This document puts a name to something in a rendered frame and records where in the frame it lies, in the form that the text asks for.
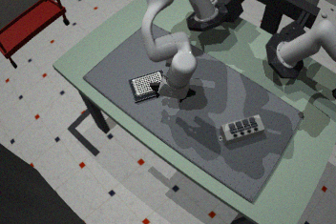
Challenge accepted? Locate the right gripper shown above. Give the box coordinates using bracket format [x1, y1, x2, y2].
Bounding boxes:
[150, 76, 196, 103]

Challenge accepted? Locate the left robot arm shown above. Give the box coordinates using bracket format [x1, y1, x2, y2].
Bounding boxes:
[277, 20, 336, 69]

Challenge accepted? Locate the grey operator panel with four keys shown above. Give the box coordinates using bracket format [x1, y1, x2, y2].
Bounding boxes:
[218, 115, 265, 146]

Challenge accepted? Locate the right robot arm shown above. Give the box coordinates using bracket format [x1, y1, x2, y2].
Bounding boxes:
[141, 0, 219, 90]

